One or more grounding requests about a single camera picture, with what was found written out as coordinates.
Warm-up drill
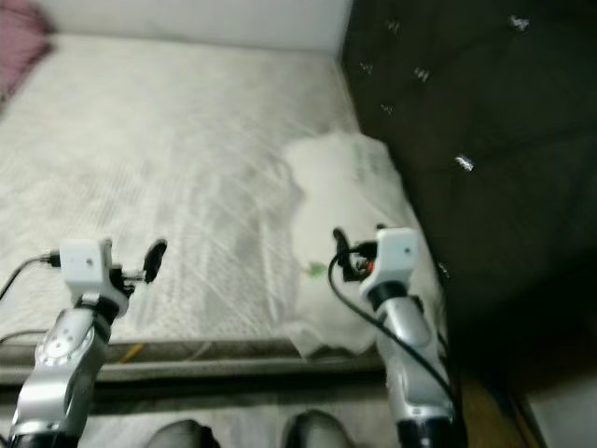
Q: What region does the pink cartoon-print blanket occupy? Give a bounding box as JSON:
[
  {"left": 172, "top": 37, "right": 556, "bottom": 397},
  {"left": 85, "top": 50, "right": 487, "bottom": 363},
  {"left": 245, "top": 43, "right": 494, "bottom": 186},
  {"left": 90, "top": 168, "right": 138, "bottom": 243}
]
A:
[{"left": 0, "top": 0, "right": 55, "bottom": 103}]

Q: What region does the grey robot leg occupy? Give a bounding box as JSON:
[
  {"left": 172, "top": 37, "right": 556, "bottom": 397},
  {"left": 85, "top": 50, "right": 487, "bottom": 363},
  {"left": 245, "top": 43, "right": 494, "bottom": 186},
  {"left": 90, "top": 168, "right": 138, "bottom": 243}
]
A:
[
  {"left": 285, "top": 411, "right": 356, "bottom": 448},
  {"left": 145, "top": 420, "right": 212, "bottom": 448}
]

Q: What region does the dark tufted headboard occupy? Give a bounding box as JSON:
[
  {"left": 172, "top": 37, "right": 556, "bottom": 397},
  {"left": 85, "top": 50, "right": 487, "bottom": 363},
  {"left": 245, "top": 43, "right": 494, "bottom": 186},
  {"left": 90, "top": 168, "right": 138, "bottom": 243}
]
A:
[{"left": 339, "top": 0, "right": 597, "bottom": 385}]

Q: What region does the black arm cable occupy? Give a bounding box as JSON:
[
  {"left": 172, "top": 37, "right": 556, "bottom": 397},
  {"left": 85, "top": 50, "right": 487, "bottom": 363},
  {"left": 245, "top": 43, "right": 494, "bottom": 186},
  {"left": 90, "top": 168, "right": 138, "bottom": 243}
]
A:
[
  {"left": 0, "top": 251, "right": 64, "bottom": 343},
  {"left": 328, "top": 243, "right": 464, "bottom": 395}
]

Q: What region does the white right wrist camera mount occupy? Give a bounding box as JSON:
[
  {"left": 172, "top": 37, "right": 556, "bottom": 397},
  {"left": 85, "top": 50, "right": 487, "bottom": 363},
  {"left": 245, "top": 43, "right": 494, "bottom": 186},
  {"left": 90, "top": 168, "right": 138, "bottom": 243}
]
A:
[{"left": 364, "top": 227, "right": 422, "bottom": 301}]

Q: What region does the brown fabric bed base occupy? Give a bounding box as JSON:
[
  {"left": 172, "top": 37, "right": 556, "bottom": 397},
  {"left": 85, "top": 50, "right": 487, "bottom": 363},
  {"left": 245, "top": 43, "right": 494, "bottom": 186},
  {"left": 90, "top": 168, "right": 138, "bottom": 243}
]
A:
[{"left": 457, "top": 373, "right": 525, "bottom": 448}]

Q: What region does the grey right robot leg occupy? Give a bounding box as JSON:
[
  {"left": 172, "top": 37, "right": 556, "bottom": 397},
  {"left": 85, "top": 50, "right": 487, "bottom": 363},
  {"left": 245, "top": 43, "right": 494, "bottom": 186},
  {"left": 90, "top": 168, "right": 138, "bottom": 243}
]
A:
[{"left": 285, "top": 411, "right": 356, "bottom": 448}]

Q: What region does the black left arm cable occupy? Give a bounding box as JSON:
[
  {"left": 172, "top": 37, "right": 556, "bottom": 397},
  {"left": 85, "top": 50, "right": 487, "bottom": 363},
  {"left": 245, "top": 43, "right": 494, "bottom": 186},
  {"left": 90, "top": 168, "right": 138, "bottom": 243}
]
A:
[{"left": 0, "top": 251, "right": 64, "bottom": 343}]

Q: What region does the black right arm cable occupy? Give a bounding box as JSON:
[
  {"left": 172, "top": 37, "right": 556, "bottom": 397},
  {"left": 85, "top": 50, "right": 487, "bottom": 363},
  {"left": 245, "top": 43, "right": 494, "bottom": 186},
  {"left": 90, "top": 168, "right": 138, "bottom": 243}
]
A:
[{"left": 328, "top": 243, "right": 464, "bottom": 395}]

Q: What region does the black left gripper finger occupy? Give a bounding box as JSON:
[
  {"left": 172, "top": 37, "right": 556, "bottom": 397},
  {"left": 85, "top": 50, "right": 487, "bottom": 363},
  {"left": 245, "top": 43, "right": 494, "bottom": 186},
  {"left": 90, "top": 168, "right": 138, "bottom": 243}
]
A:
[{"left": 144, "top": 239, "right": 170, "bottom": 285}]

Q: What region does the grey left robot leg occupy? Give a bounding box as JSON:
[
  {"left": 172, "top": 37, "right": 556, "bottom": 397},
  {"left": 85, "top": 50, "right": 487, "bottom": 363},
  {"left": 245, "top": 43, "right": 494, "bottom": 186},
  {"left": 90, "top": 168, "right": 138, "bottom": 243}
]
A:
[{"left": 145, "top": 420, "right": 212, "bottom": 448}]

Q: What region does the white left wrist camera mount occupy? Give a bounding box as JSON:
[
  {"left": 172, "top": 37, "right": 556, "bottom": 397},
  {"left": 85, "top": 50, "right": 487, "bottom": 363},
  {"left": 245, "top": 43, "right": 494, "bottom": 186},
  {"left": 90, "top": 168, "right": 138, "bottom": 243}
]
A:
[{"left": 59, "top": 238, "right": 131, "bottom": 305}]

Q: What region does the grey-white quilted mattress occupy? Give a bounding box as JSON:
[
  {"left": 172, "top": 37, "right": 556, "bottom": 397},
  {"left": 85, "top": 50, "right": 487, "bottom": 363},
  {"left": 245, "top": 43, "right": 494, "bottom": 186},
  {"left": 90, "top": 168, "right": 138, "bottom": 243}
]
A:
[{"left": 0, "top": 35, "right": 432, "bottom": 385}]

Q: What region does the white pillow with green tree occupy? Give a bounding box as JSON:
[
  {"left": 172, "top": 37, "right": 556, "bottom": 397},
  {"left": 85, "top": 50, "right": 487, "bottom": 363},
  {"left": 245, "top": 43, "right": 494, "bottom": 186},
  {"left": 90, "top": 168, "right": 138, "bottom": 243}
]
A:
[{"left": 279, "top": 131, "right": 450, "bottom": 361}]

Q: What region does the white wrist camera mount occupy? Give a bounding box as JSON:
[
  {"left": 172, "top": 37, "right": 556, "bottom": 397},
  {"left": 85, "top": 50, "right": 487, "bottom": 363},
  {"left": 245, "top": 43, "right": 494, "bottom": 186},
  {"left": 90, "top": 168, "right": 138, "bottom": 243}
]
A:
[
  {"left": 59, "top": 238, "right": 131, "bottom": 305},
  {"left": 364, "top": 227, "right": 422, "bottom": 301}
]

